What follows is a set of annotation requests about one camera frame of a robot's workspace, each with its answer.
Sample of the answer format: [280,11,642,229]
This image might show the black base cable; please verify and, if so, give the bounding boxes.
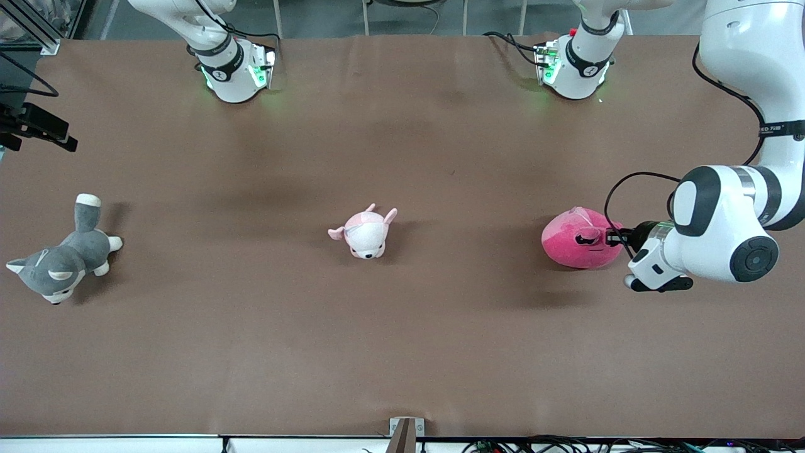
[483,30,543,67]
[220,24,282,64]

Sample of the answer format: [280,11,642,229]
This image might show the brown table cloth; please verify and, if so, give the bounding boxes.
[0,35,805,439]

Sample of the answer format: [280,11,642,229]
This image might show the black cable bundle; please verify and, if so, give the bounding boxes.
[462,434,805,453]

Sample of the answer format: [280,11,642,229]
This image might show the metal bracket with post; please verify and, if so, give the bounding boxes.
[387,417,425,453]

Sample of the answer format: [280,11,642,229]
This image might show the light pink plush puppy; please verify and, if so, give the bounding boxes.
[328,203,398,260]

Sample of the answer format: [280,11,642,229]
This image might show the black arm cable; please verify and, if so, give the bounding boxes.
[605,43,767,259]
[0,53,59,98]

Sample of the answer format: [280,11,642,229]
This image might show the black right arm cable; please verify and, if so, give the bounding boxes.
[0,53,59,98]

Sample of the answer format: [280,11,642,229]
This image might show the grey white husky plush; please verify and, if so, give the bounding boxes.
[6,193,124,306]

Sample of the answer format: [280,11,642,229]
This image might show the aluminium frame profile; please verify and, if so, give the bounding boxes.
[0,0,62,55]

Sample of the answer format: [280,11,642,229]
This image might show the black left base cable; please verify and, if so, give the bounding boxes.
[483,30,543,67]

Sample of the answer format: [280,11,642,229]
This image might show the black right base cable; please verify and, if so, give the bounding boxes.
[220,24,282,64]

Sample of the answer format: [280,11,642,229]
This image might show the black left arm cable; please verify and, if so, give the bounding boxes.
[605,43,767,259]

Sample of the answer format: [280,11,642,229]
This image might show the white table edge rail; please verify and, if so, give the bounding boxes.
[0,434,805,453]

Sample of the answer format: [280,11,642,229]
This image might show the hot pink round plush toy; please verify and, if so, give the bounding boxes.
[541,207,625,270]

